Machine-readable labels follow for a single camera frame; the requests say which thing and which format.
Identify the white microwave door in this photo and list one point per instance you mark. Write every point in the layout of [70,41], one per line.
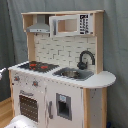
[67,25]

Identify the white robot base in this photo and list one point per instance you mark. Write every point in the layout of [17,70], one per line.
[21,121]

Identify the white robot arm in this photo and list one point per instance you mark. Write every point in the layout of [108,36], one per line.
[1,72]

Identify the wooden toy kitchen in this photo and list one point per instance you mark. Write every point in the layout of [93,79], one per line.
[83,51]

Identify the metal sink basin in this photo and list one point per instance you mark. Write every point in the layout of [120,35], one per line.
[72,73]

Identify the black stovetop red burners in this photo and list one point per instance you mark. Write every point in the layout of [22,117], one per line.
[38,66]

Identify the right grey red knob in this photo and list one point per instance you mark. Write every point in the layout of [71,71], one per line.
[35,83]

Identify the grey red knob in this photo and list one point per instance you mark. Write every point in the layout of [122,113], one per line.
[35,83]
[16,78]

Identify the grey range hood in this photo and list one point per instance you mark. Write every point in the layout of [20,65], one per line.
[40,25]

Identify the left grey red knob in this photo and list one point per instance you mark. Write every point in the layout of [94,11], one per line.
[16,78]

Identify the oven door with window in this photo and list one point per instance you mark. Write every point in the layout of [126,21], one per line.
[30,103]

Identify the cabinet door grey handle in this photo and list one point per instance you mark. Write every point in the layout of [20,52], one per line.
[65,106]

